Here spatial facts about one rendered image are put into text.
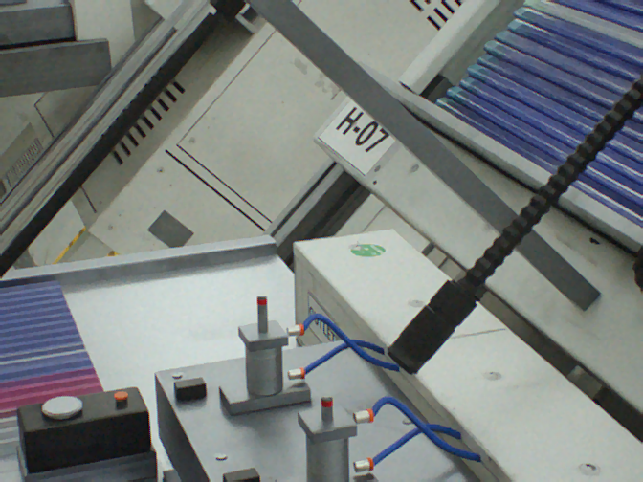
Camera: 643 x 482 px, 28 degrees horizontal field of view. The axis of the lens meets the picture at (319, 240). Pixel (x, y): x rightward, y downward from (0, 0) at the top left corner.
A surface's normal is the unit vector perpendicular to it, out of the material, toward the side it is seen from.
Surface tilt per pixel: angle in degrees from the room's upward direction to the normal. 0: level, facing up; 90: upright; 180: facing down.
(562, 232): 90
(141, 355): 45
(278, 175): 90
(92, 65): 90
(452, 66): 90
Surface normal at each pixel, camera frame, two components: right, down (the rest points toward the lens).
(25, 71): 0.33, 0.34
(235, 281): -0.01, -0.93
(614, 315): -0.68, -0.56
